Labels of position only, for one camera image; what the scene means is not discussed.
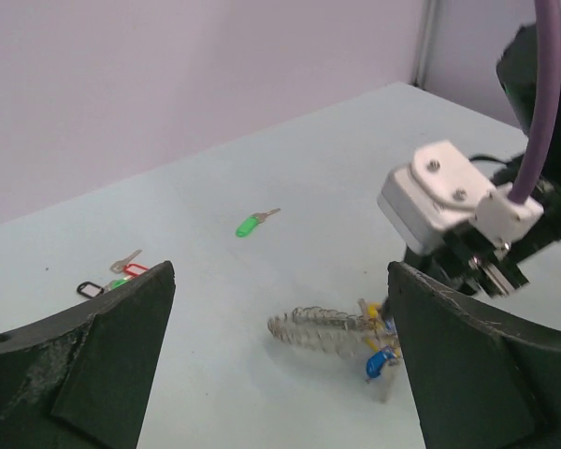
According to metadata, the right aluminium frame post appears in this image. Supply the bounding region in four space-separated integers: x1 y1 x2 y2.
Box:
410 0 440 90

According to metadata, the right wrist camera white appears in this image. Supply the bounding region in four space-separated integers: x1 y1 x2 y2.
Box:
378 140 543 255

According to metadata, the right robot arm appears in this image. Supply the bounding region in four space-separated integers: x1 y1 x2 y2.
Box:
379 10 561 297

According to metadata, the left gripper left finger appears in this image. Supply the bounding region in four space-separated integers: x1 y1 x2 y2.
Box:
0 261 176 448

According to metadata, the key with blue tag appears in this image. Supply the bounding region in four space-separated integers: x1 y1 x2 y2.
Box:
366 347 398 383

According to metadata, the key with light-green tag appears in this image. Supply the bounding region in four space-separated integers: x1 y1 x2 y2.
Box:
104 278 128 292

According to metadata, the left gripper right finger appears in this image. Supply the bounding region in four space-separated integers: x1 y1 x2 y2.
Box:
388 262 561 448

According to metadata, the metal disc with keyrings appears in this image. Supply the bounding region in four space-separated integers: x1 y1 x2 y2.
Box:
267 299 402 359

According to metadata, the key with black tag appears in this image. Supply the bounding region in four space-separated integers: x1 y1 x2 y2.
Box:
76 281 105 299

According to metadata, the key with green tag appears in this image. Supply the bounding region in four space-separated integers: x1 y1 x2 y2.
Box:
235 208 281 238

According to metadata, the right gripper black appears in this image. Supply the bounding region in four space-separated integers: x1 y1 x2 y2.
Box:
404 186 561 297

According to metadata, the key with red tag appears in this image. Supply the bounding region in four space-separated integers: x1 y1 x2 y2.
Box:
109 249 149 279

